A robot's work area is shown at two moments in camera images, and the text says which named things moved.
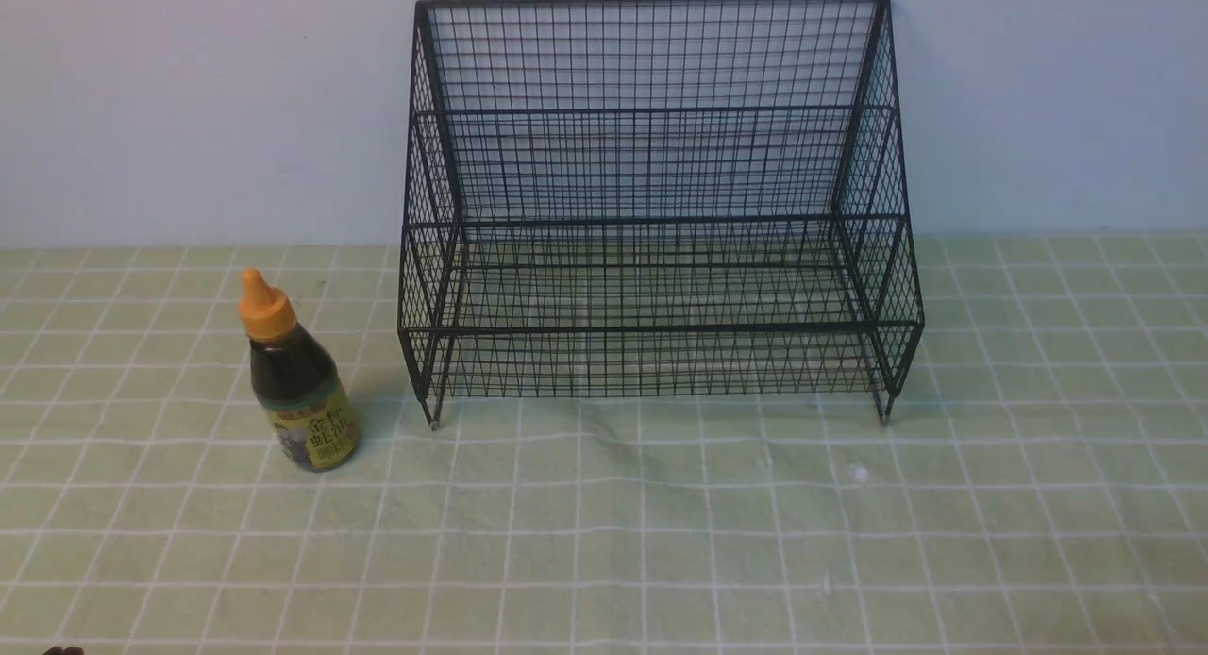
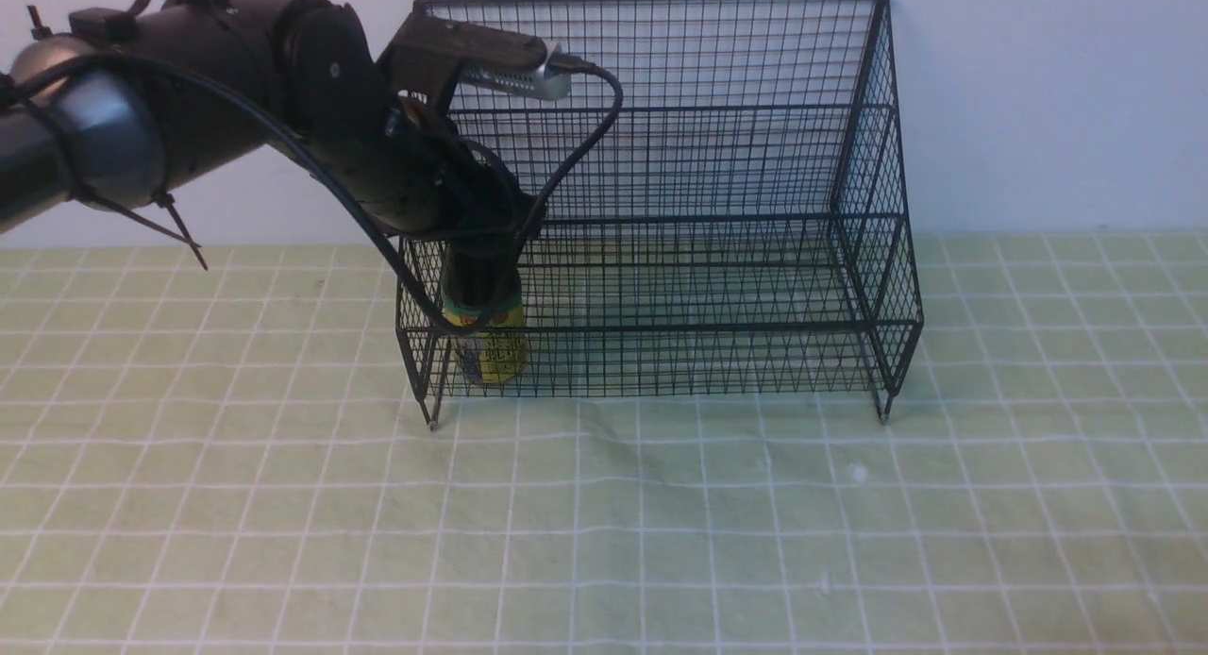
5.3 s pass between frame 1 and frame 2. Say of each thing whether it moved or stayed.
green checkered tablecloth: stayed
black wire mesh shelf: stayed
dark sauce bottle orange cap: moved
